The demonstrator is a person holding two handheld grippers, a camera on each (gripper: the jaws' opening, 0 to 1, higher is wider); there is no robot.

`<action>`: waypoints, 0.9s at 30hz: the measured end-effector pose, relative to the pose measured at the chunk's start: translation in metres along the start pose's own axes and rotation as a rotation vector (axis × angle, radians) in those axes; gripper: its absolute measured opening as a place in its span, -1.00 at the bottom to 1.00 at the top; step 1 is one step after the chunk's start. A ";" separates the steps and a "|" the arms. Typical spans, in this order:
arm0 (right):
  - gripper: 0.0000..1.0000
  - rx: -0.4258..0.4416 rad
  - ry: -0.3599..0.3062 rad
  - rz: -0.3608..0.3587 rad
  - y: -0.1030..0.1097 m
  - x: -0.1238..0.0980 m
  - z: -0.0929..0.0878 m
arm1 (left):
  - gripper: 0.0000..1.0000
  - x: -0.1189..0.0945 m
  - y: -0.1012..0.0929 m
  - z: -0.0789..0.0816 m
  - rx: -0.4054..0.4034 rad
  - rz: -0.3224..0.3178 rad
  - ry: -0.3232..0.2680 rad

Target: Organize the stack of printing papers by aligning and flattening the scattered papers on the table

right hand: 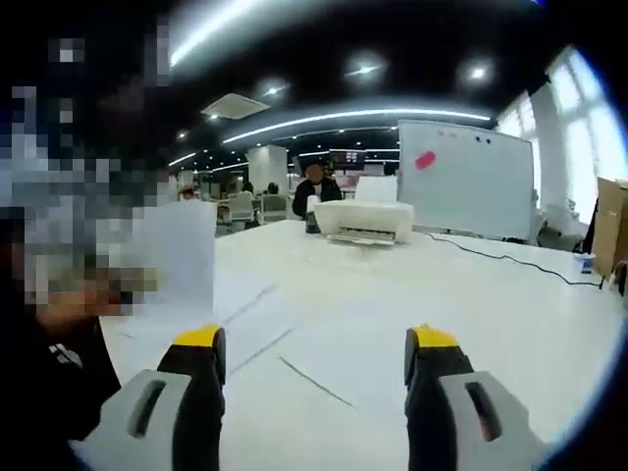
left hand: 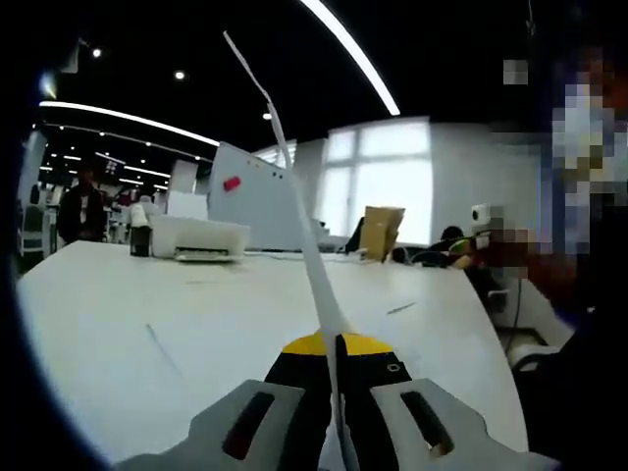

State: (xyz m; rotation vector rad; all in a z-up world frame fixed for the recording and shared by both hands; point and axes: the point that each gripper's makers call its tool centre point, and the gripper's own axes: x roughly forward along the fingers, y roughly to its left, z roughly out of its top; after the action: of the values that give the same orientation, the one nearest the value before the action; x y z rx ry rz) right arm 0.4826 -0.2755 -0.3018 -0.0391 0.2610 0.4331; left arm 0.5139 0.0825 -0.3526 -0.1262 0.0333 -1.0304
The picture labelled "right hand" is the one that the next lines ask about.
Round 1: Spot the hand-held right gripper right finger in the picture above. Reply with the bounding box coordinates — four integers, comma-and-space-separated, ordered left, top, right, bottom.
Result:
404, 323, 549, 471

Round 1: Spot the white printer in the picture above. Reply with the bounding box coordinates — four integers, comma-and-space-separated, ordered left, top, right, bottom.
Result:
313, 175, 416, 247

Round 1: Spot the hanging dark display screen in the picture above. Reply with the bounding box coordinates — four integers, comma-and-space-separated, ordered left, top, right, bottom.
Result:
329, 150, 367, 171

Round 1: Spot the black pen holder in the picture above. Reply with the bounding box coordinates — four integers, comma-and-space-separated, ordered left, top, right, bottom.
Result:
304, 194, 321, 235

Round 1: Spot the black printer cable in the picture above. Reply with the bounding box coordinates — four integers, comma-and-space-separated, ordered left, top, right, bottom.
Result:
420, 230, 605, 291

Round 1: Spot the white table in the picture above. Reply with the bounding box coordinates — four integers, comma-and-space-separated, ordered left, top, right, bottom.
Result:
97, 218, 624, 471

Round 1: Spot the brown cardboard box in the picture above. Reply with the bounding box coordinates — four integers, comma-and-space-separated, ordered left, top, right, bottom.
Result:
591, 176, 628, 287

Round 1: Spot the single white paper sheet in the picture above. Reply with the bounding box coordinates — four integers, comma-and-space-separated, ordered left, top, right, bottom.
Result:
156, 202, 217, 308

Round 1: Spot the white whiteboard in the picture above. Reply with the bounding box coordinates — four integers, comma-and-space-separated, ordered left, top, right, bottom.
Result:
396, 120, 536, 242

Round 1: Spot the bright window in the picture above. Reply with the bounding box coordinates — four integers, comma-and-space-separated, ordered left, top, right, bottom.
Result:
497, 48, 620, 236

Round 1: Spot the person in black shirt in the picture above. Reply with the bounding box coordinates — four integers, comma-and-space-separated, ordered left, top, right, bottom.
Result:
0, 303, 124, 443

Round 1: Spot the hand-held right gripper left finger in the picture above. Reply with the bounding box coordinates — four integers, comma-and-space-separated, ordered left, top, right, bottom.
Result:
68, 324, 228, 471

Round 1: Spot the ceiling air conditioner vent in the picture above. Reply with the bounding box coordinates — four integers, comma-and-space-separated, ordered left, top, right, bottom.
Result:
200, 92, 272, 122

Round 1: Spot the row of office chairs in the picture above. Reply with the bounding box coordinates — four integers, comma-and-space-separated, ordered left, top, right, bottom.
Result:
215, 189, 291, 228

